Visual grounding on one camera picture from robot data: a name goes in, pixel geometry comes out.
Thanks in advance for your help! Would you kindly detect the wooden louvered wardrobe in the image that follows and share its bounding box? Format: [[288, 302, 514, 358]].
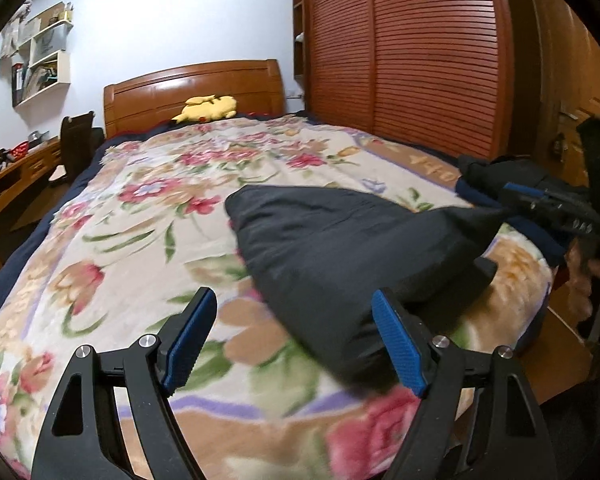
[[292, 0, 516, 161]]

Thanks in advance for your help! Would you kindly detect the floral blanket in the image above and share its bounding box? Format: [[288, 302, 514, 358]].
[[0, 112, 553, 480]]

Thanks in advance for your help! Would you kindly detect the wooden bed headboard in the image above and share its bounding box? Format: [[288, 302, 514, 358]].
[[103, 59, 287, 140]]

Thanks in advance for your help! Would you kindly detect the person's right hand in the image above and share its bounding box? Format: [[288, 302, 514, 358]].
[[565, 247, 600, 321]]

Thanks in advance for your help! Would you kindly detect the white wall shelf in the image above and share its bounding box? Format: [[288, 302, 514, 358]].
[[0, 2, 76, 108]]

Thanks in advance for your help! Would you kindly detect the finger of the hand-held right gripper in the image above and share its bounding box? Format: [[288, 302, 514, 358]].
[[501, 183, 592, 213], [502, 201, 600, 237]]

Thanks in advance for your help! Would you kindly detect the dark chair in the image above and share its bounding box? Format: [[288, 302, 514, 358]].
[[48, 110, 103, 188]]

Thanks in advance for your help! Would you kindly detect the person's dark clothing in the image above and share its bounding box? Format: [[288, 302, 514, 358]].
[[535, 330, 600, 480]]

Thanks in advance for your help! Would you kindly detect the yellow plush toy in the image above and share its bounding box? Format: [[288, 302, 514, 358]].
[[171, 94, 238, 125]]

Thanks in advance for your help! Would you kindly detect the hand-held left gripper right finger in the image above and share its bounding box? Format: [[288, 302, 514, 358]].
[[371, 287, 551, 480]]

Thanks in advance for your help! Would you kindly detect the black jacket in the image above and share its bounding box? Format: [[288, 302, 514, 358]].
[[225, 180, 511, 393]]

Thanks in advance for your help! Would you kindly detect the wooden desk cabinet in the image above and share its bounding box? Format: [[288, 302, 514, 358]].
[[0, 137, 63, 296]]

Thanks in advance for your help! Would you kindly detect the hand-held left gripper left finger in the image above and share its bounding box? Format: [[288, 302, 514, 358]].
[[30, 286, 218, 480]]

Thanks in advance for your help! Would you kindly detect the metal door handle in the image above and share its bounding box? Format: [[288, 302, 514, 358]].
[[552, 100, 581, 163]]

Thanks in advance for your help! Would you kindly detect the wooden door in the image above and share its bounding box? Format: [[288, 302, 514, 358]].
[[500, 0, 600, 201]]

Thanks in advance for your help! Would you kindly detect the dark cloth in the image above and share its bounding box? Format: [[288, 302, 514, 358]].
[[457, 154, 581, 201]]

